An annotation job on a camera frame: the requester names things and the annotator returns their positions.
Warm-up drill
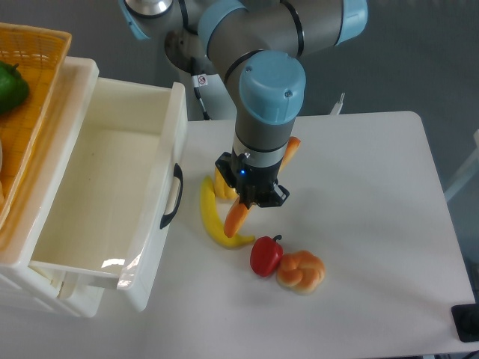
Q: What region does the green bell pepper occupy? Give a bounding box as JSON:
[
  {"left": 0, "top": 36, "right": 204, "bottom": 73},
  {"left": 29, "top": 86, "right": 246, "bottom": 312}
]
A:
[{"left": 0, "top": 61, "right": 30, "bottom": 114}]

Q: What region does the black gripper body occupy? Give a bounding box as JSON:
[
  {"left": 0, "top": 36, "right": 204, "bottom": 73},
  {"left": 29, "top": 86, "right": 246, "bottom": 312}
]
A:
[{"left": 231, "top": 147, "right": 282, "bottom": 203}]

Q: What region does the black device at table edge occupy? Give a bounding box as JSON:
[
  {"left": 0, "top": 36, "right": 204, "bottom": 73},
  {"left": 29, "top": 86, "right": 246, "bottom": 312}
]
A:
[{"left": 451, "top": 304, "right": 478, "bottom": 343}]

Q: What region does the long orange bread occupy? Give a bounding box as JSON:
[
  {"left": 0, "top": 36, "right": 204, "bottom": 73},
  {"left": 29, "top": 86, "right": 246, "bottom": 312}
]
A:
[{"left": 224, "top": 136, "right": 301, "bottom": 238}]

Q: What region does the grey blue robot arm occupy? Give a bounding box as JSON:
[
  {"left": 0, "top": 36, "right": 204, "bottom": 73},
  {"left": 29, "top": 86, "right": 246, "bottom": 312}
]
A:
[{"left": 120, "top": 1, "right": 368, "bottom": 207}]

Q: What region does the white drawer cabinet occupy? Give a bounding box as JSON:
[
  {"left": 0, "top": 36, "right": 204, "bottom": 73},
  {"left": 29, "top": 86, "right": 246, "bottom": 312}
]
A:
[{"left": 1, "top": 57, "right": 103, "bottom": 317}]

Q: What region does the white metal bracket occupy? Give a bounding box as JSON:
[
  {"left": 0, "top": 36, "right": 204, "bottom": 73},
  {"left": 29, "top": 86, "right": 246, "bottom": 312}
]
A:
[{"left": 329, "top": 92, "right": 345, "bottom": 115}]

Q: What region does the yellow woven basket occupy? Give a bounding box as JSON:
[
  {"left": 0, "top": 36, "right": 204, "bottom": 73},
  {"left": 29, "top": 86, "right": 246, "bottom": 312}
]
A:
[{"left": 1, "top": 22, "right": 72, "bottom": 223}]

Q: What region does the upper white drawer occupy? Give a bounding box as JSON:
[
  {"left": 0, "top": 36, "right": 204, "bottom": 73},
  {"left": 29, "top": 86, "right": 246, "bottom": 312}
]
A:
[{"left": 48, "top": 79, "right": 187, "bottom": 311}]

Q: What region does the black drawer handle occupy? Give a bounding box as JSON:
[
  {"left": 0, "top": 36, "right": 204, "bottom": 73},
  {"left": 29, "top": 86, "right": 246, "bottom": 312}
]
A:
[{"left": 159, "top": 163, "right": 184, "bottom": 230}]

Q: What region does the yellow bell pepper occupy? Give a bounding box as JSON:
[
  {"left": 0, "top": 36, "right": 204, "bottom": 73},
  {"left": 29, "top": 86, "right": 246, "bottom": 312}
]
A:
[{"left": 213, "top": 168, "right": 238, "bottom": 200}]

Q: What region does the yellow banana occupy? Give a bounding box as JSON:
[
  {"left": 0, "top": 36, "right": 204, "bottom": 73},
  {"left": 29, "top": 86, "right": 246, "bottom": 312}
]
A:
[{"left": 200, "top": 176, "right": 256, "bottom": 249}]

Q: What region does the red bell pepper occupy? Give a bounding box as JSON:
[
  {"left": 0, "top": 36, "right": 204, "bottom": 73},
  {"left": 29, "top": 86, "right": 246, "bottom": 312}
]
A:
[{"left": 250, "top": 234, "right": 284, "bottom": 277}]

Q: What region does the round knotted bread roll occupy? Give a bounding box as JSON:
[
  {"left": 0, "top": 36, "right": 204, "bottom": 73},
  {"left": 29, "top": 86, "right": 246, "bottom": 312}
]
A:
[{"left": 276, "top": 251, "right": 326, "bottom": 295}]

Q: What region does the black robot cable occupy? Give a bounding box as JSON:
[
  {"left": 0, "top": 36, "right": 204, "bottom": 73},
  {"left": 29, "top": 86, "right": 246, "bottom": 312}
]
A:
[{"left": 189, "top": 55, "right": 213, "bottom": 121}]

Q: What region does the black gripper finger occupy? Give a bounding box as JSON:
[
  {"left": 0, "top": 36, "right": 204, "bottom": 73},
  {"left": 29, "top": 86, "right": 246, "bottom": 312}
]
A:
[
  {"left": 215, "top": 152, "right": 239, "bottom": 194},
  {"left": 253, "top": 183, "right": 290, "bottom": 208}
]

